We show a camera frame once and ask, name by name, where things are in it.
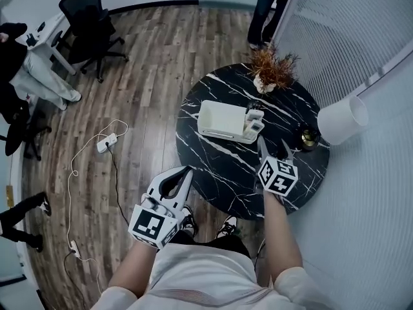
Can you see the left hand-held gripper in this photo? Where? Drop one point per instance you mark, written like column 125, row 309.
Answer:
column 148, row 224

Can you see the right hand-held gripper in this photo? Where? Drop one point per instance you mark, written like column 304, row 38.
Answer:
column 277, row 178

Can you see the black remote control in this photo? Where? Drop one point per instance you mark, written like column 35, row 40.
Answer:
column 254, row 105

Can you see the white storage box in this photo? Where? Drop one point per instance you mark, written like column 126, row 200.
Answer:
column 219, row 118

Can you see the person's left forearm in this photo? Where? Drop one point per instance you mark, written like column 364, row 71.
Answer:
column 134, row 270

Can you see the person's right forearm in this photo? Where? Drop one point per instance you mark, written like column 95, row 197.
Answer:
column 280, row 237

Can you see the small black plastic part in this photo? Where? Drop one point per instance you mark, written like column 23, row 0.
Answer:
column 31, row 40

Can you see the person's left shoe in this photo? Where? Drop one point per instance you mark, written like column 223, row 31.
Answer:
column 190, row 221

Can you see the person's shoe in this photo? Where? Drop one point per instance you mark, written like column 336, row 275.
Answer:
column 190, row 221
column 227, row 226

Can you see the round black marble table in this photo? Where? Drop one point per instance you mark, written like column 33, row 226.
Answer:
column 226, row 173

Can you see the person's right shoe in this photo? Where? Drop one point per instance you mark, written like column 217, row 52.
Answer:
column 227, row 226

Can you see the white shade table lamp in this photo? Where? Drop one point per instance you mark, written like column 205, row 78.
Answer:
column 338, row 121

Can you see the person's black shorts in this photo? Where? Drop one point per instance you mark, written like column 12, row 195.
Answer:
column 219, row 244

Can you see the large white power strip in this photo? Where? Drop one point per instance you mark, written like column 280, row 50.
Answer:
column 106, row 142

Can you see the orange dried plant in vase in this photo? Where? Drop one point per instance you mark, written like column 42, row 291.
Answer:
column 272, row 69

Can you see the person's white shirt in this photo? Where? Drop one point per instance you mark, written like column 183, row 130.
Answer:
column 206, row 276

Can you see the small white power strip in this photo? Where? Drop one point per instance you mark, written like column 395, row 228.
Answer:
column 75, row 249

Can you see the white desk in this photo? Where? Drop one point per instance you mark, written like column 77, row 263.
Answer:
column 48, row 40

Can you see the small black desk item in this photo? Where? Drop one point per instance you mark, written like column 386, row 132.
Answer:
column 41, row 26

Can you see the yellow wall tag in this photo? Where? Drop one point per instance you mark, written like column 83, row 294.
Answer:
column 9, row 195

